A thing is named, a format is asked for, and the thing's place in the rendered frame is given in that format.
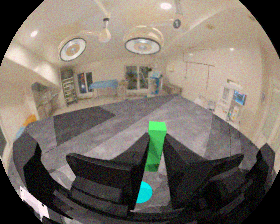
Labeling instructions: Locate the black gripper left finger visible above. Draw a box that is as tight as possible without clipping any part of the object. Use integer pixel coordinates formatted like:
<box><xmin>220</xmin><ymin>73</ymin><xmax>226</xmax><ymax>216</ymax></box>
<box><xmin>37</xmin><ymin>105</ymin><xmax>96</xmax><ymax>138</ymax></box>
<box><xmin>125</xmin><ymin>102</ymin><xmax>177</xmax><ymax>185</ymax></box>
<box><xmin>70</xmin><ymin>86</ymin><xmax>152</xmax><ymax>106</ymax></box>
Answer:
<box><xmin>65</xmin><ymin>133</ymin><xmax>149</xmax><ymax>210</ymax></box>

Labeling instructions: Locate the cyan circle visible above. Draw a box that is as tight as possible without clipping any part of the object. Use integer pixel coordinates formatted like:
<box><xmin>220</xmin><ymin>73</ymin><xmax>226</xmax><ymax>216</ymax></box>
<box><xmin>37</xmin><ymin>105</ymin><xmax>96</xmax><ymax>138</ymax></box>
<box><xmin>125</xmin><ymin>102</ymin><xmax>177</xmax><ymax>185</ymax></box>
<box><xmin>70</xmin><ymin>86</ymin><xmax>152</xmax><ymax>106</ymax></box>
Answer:
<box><xmin>136</xmin><ymin>183</ymin><xmax>153</xmax><ymax>204</ymax></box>

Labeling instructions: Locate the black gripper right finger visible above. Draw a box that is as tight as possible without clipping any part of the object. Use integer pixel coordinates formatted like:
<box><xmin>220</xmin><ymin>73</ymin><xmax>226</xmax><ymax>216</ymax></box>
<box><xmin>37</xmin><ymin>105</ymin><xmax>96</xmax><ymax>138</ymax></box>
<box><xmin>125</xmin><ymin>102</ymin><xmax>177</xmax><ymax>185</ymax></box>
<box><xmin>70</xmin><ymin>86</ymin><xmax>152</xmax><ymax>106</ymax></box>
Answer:
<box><xmin>163</xmin><ymin>133</ymin><xmax>244</xmax><ymax>210</ymax></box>

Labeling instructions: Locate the green rectangular post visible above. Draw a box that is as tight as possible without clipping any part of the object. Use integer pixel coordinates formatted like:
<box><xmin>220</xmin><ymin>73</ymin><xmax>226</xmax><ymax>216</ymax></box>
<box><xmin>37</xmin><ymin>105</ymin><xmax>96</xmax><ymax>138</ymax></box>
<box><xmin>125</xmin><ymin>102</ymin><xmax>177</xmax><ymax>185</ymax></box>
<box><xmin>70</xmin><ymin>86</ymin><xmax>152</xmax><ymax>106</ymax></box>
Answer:
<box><xmin>144</xmin><ymin>121</ymin><xmax>167</xmax><ymax>172</ymax></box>

